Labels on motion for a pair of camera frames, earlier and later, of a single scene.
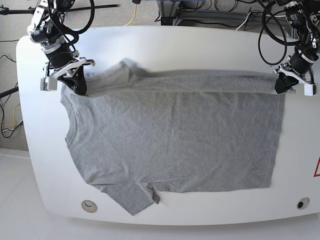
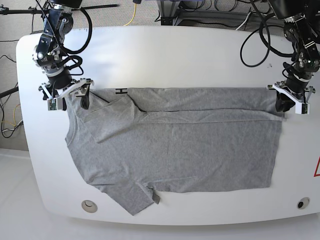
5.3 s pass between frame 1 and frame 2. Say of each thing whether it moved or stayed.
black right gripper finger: moved
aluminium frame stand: stayed
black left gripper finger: moved
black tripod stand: stayed
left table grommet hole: stayed
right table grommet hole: stayed
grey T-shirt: moved
